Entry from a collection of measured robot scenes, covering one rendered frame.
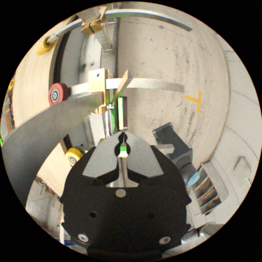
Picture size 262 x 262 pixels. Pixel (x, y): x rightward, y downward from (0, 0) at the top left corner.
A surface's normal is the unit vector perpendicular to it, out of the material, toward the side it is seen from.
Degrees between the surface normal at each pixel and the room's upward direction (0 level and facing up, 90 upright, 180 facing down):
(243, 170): 90
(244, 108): 90
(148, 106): 0
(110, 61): 0
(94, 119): 0
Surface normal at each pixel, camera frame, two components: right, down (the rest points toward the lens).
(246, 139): -1.00, -0.04
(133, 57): 0.06, 0.46
